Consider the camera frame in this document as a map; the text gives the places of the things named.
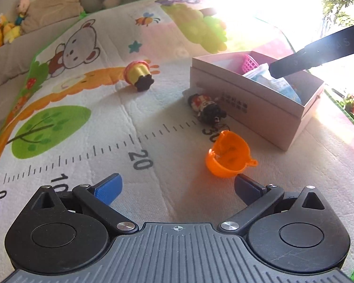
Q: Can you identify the orange pumpkin toy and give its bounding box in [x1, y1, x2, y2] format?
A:
[205, 130, 258, 178]

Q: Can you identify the blue white tissue packet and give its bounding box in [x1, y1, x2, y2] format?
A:
[244, 63, 302, 104]

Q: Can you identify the pink plastic mesh scoop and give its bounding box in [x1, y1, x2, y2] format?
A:
[240, 54, 259, 75]

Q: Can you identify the dark-haired doll figurine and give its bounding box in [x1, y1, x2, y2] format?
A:
[188, 93, 227, 126]

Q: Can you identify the colourful cartoon play mat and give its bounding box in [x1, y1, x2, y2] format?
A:
[0, 0, 354, 281]

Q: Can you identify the pink cardboard box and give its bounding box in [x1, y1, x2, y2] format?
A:
[190, 51, 324, 151]

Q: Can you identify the yellow pink cupcake toy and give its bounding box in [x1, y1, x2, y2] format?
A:
[123, 60, 160, 92]

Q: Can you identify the grey sofa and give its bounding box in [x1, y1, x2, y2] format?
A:
[0, 0, 77, 129]

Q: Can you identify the yellow duck plush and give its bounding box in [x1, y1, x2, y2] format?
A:
[0, 13, 21, 44]

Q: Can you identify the beige plush pillow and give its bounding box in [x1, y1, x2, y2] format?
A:
[20, 0, 84, 34]

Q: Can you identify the small doll plush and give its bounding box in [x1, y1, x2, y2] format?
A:
[14, 0, 30, 26]

